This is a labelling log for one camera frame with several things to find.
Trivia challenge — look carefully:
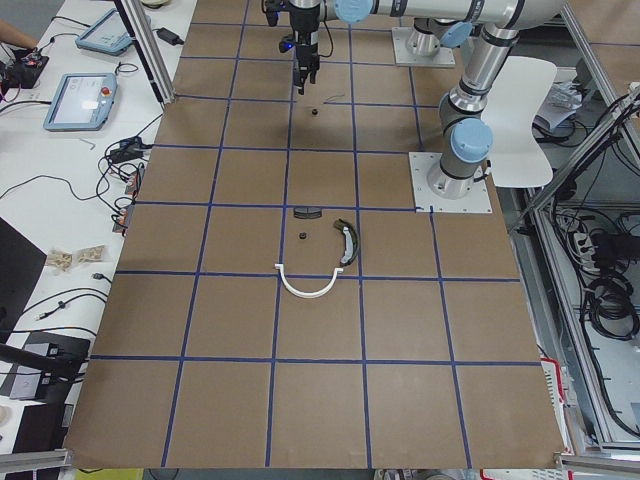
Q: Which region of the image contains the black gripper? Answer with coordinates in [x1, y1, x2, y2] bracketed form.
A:
[279, 14, 320, 95]

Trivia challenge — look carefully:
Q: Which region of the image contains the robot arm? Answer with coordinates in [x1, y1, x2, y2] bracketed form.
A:
[261, 1, 563, 200]

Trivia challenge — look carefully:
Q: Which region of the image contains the dark grey brake pad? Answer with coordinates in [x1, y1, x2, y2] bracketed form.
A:
[293, 206, 322, 220]

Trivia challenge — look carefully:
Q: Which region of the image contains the black laptop power adapter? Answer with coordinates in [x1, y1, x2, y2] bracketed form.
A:
[156, 27, 184, 46]

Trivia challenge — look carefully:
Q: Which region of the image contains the olive green brake shoe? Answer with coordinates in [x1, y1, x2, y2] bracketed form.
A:
[333, 218, 360, 267]

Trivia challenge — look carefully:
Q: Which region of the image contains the white curved plastic piece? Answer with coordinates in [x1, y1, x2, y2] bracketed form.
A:
[274, 263, 344, 300]

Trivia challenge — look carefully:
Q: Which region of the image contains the blue teach pendant far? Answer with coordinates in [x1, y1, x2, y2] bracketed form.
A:
[75, 8, 132, 56]

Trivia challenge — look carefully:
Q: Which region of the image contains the blue teach pendant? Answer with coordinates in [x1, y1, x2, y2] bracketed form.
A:
[75, 8, 132, 56]
[43, 72, 118, 132]

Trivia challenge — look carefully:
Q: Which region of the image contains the blue teach pendant near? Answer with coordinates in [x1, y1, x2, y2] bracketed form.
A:
[43, 72, 118, 132]

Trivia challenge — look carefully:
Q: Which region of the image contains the white plastic chair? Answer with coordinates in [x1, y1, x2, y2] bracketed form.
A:
[482, 55, 557, 188]

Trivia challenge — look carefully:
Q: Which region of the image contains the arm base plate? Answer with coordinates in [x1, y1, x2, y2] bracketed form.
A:
[409, 152, 492, 214]
[391, 27, 456, 68]

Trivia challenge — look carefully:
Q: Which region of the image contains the aluminium frame post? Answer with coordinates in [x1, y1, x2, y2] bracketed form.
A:
[114, 0, 175, 105]

